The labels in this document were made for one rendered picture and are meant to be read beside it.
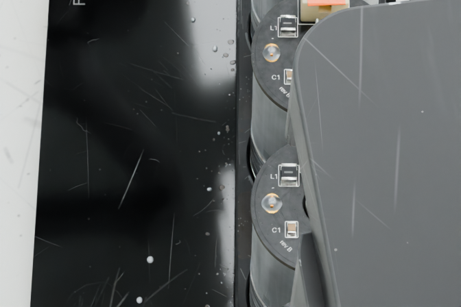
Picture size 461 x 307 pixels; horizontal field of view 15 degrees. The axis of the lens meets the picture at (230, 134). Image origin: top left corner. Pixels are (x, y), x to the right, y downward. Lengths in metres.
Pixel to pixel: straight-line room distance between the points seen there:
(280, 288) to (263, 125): 0.03
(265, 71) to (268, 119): 0.01
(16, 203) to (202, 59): 0.05
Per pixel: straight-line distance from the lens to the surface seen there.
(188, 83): 0.35
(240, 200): 0.33
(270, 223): 0.29
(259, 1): 0.33
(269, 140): 0.31
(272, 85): 0.30
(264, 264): 0.29
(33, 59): 0.37
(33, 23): 0.38
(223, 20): 0.36
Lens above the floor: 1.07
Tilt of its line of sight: 64 degrees down
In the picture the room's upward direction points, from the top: straight up
